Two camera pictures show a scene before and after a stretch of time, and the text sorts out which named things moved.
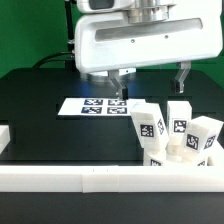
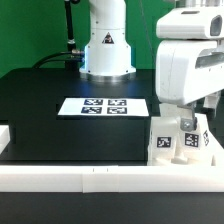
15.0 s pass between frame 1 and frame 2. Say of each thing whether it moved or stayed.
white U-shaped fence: stayed
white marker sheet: stayed
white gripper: moved
